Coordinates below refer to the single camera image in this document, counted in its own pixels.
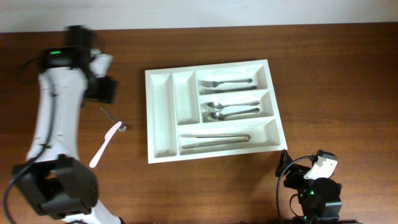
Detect small steel teaspoon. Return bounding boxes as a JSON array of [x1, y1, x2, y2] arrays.
[[100, 106, 127, 133]]

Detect white plastic knife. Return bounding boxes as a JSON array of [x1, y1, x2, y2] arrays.
[[89, 121, 122, 168]]

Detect steel tongs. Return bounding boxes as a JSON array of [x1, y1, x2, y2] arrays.
[[180, 134, 251, 149]]

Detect steel spoon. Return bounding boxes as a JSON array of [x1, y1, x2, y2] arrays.
[[205, 101, 260, 112], [207, 108, 260, 122]]

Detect steel fork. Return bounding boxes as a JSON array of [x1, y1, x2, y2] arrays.
[[200, 86, 257, 95], [198, 78, 253, 88]]

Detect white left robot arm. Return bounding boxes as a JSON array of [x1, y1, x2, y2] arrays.
[[10, 46, 123, 223]]

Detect white cutlery tray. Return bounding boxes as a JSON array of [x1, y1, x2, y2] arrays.
[[145, 60, 287, 164]]

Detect black cable right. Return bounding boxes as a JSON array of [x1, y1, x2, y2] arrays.
[[275, 155, 318, 224]]

